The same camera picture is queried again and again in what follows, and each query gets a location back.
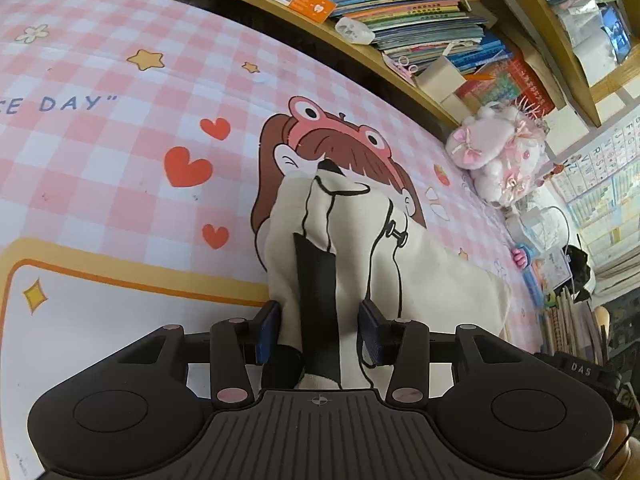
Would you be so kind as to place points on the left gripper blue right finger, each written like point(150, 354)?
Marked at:
point(405, 346)

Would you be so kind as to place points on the row of colourful books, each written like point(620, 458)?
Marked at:
point(499, 64)

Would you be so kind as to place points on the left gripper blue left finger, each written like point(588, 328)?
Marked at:
point(236, 343)

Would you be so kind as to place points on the pink checkered table mat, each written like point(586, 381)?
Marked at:
point(129, 167)

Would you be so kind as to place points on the small white plastic item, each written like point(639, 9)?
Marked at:
point(354, 31)

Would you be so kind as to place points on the wooden bookshelf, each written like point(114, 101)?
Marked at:
point(564, 74)

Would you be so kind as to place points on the small white beige box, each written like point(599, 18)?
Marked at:
point(440, 79)

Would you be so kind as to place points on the pink white bunny plush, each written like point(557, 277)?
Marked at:
point(501, 146)

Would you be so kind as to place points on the blue pink toy hand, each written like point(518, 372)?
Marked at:
point(522, 256)

